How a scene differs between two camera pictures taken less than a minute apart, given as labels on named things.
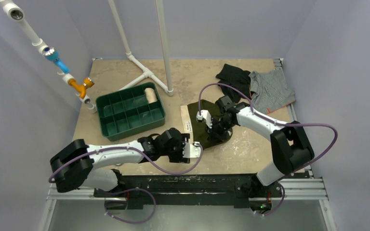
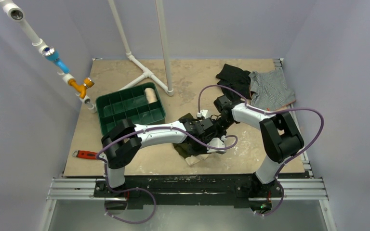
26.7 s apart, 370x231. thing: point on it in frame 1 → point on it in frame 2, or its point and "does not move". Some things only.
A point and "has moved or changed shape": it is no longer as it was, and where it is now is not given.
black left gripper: (178, 157) → (205, 139)
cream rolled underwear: (151, 95) does not move
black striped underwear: (234, 77) does not move
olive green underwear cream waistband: (198, 131) has moved or changed shape
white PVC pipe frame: (147, 74) does not move
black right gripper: (216, 126) does not move
